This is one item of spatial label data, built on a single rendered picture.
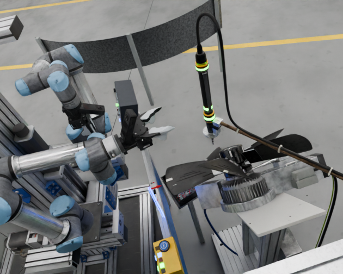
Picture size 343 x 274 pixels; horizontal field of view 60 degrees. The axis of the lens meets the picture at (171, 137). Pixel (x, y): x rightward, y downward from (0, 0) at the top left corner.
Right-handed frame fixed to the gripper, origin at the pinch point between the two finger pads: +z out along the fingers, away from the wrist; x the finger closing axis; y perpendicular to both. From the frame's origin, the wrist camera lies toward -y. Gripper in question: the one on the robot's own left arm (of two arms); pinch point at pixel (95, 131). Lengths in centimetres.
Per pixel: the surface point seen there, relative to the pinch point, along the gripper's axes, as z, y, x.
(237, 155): 19, -61, 27
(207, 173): 24, -45, 28
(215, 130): -7, -51, 29
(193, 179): 24, -37, 28
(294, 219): 8, -66, 67
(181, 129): 143, -50, -109
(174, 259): 36, -18, 57
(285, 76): 143, -186, -136
